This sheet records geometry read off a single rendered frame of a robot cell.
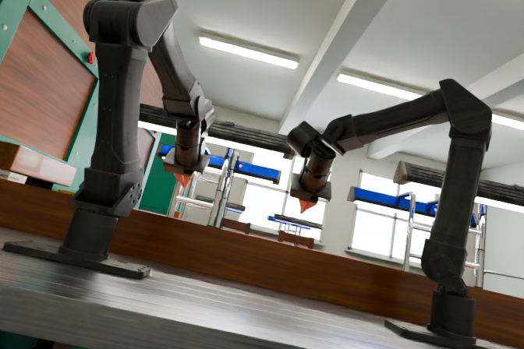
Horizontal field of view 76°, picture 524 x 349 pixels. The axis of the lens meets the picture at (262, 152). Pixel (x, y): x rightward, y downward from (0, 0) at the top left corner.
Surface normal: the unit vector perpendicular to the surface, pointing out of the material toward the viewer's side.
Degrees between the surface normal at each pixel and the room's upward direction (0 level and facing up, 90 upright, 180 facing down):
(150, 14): 90
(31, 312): 90
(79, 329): 90
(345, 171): 90
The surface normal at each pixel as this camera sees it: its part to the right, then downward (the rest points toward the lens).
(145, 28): 0.96, 0.16
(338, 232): 0.12, -0.22
